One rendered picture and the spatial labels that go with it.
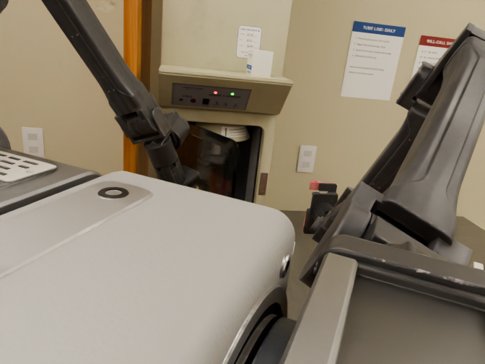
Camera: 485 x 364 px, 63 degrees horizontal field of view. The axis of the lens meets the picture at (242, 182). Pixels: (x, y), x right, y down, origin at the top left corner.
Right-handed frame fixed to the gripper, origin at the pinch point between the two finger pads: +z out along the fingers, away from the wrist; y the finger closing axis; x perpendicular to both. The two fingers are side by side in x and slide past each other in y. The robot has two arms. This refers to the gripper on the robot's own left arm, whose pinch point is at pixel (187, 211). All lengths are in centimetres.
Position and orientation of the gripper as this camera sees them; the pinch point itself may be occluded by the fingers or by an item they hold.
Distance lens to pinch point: 93.7
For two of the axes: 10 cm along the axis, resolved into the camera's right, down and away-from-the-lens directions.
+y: -7.2, 5.4, -4.4
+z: 2.4, 7.8, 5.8
